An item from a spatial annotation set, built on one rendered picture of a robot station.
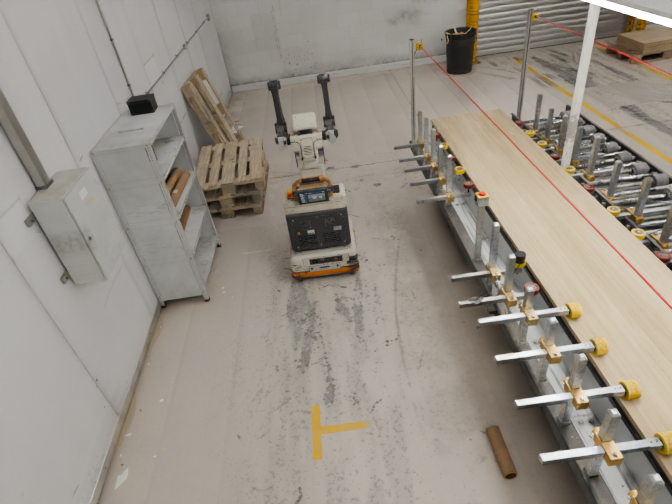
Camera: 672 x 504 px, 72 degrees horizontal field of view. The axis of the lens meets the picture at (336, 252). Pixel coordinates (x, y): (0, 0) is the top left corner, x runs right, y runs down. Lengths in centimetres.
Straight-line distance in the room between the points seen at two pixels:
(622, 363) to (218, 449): 242
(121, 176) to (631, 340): 344
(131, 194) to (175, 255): 64
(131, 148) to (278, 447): 234
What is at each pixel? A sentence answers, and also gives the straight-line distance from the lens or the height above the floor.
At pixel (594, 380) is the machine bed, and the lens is 264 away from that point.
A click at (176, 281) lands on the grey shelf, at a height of 28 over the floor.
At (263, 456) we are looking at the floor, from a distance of 330.
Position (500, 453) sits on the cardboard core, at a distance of 314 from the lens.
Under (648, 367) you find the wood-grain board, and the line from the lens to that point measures 263.
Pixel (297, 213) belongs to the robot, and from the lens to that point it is 402.
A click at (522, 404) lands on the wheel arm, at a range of 225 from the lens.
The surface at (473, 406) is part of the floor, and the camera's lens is 339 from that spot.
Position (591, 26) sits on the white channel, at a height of 191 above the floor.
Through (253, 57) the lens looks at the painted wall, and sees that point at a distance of 995.
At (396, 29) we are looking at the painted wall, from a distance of 1000.
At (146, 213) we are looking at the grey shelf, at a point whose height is 99.
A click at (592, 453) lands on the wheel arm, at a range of 219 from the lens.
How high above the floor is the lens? 276
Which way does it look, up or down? 36 degrees down
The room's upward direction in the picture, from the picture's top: 9 degrees counter-clockwise
